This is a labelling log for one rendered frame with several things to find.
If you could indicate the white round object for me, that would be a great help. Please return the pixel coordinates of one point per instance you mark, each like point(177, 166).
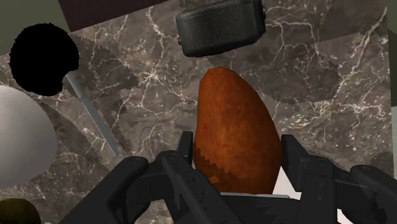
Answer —
point(21, 139)

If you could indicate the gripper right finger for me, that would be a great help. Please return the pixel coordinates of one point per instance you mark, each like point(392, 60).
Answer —
point(319, 183)

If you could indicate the black round object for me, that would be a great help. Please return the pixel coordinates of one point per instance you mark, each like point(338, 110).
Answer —
point(43, 59)

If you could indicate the silver knife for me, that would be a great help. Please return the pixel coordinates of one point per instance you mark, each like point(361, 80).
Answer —
point(93, 113)

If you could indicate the dark olive round object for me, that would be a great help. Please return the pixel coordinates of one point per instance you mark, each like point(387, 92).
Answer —
point(17, 212)

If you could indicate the black rectangular pan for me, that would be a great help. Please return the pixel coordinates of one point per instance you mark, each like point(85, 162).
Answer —
point(220, 28)

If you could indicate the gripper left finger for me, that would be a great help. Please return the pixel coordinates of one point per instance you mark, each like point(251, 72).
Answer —
point(186, 186)

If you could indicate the orange-brown mango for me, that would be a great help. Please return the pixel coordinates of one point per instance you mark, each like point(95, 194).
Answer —
point(235, 124)

